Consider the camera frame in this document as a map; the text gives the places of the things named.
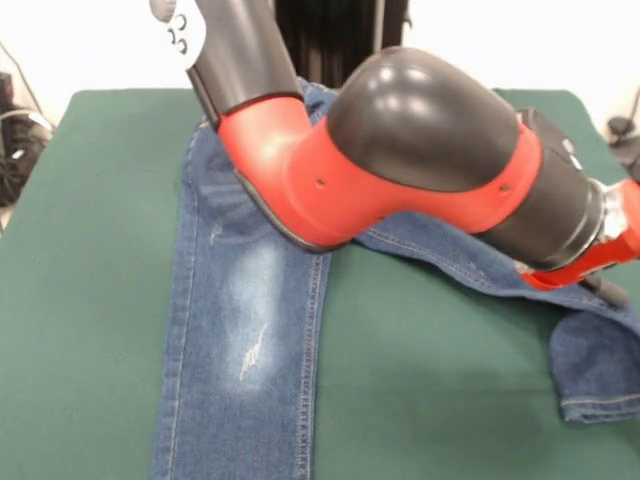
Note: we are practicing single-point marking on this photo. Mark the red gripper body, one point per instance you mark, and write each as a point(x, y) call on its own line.
point(610, 250)

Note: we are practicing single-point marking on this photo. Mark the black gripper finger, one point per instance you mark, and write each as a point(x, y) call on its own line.
point(607, 292)

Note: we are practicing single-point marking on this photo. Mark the blue denim jeans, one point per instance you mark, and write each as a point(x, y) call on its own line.
point(240, 325)

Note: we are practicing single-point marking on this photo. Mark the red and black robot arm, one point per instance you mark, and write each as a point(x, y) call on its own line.
point(375, 175)

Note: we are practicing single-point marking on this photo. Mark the dark green table cloth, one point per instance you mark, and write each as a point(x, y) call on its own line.
point(75, 300)

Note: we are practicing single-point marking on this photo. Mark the black stand base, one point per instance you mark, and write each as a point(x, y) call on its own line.
point(20, 150)

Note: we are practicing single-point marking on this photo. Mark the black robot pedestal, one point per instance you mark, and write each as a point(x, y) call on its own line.
point(340, 40)

